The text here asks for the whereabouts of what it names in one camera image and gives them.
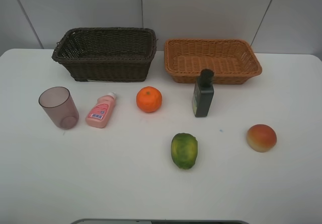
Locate translucent purple plastic cup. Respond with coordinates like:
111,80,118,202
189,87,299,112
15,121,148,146
38,87,79,130

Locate orange mandarin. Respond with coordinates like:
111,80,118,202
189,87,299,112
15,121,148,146
136,86,163,113

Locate light orange wicker basket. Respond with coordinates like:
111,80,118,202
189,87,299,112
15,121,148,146
164,39,262,85

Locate green mango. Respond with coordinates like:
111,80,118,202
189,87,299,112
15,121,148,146
171,133,198,170

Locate pink lotion bottle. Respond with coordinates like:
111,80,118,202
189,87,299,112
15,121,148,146
86,93,117,128

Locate dark brown wicker basket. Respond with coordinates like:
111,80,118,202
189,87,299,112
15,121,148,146
52,27,156,82

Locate dark green bottle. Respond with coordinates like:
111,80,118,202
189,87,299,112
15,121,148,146
192,69,214,117

